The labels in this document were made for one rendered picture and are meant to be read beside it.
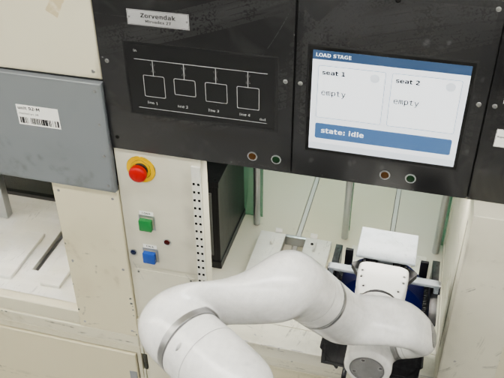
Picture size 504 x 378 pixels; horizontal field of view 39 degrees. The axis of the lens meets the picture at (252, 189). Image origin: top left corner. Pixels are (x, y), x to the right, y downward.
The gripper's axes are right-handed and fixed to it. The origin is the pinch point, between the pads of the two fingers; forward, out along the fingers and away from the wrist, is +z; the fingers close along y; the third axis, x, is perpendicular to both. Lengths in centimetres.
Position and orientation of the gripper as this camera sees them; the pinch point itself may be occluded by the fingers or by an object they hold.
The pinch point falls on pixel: (386, 254)
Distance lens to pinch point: 152.1
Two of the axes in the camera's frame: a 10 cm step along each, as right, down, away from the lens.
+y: 9.7, 1.5, -2.1
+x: 0.0, -8.1, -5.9
